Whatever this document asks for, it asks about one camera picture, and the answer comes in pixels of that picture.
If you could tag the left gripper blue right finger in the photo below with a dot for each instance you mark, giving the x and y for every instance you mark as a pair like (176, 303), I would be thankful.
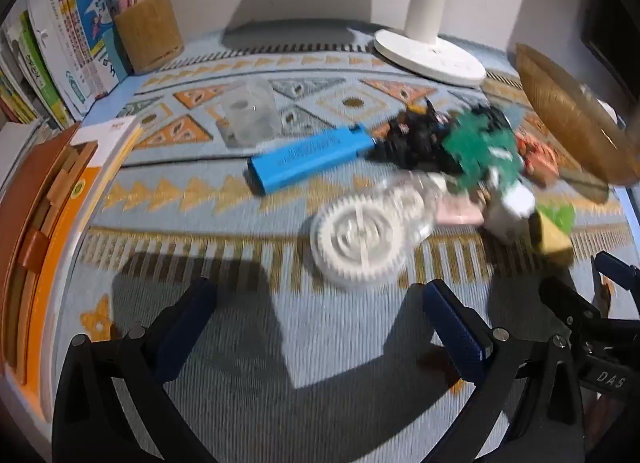
(463, 333)

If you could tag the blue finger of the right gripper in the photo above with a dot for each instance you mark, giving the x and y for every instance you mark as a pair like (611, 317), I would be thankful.
(566, 304)
(626, 276)

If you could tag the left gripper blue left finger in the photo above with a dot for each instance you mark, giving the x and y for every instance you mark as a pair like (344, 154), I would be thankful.
(183, 324)

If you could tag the yellow wedge block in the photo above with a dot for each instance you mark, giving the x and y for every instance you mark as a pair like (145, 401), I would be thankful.
(549, 241)

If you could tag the white cube eraser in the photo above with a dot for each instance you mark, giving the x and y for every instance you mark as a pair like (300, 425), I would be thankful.
(507, 214)

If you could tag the pink case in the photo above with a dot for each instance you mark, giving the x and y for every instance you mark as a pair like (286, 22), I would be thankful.
(458, 210)

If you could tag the clear correction tape dispenser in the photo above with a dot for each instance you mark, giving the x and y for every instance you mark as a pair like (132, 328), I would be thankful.
(363, 239)

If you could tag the blue rectangular box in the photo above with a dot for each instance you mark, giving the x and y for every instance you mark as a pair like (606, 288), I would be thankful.
(305, 158)

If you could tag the green toy figure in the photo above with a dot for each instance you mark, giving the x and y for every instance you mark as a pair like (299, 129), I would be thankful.
(482, 143)

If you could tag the black dinosaur figure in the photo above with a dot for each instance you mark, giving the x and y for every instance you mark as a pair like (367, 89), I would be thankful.
(414, 140)

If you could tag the clear measuring cup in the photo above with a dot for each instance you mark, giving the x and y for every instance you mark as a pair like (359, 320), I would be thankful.
(250, 114)

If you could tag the green leafy toy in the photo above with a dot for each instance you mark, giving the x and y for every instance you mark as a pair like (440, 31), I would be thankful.
(563, 216)

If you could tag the orange snack box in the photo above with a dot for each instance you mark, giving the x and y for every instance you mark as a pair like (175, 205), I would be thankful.
(539, 159)

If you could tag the amber ribbed glass bowl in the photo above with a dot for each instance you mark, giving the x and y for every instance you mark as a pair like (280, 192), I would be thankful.
(577, 119)

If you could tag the orange wooden block box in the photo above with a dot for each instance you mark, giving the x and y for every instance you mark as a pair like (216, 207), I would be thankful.
(45, 208)

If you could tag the patterned blue woven mat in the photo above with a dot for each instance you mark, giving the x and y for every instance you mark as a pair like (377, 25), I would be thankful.
(291, 368)

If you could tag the cork pen holder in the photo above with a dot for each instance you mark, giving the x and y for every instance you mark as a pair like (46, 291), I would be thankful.
(150, 34)

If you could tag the white desk lamp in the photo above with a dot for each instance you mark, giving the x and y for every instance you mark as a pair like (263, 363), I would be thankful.
(419, 49)

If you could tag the row of books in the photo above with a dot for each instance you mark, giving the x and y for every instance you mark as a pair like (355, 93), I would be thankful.
(69, 52)

